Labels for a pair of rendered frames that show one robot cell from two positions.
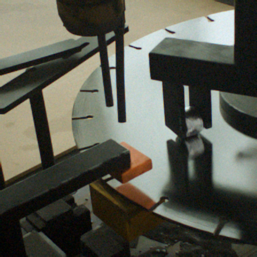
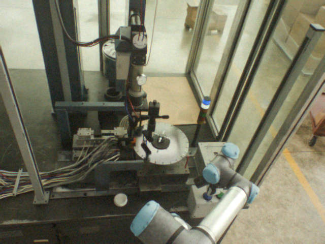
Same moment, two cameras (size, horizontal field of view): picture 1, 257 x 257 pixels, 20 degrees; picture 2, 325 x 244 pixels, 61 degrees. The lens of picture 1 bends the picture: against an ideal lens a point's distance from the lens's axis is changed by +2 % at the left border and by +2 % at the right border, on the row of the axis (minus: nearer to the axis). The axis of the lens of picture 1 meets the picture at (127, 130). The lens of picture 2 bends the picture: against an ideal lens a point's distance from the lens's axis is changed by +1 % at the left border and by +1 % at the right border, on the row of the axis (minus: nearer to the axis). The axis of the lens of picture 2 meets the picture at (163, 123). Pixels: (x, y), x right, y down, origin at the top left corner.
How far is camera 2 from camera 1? 1.17 m
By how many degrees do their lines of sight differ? 18
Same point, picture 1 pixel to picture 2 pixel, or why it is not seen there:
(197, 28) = (162, 124)
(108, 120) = (139, 132)
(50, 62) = (144, 117)
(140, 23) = (181, 104)
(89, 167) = (128, 139)
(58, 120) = not seen: hidden behind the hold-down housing
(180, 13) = (190, 107)
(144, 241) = not seen: hidden behind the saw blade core
